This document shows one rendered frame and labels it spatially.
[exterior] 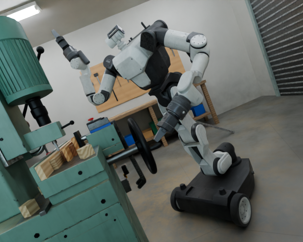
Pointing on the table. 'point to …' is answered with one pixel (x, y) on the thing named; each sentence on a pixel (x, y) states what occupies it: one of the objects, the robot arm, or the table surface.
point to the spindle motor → (15, 62)
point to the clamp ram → (80, 138)
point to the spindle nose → (38, 111)
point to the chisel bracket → (44, 135)
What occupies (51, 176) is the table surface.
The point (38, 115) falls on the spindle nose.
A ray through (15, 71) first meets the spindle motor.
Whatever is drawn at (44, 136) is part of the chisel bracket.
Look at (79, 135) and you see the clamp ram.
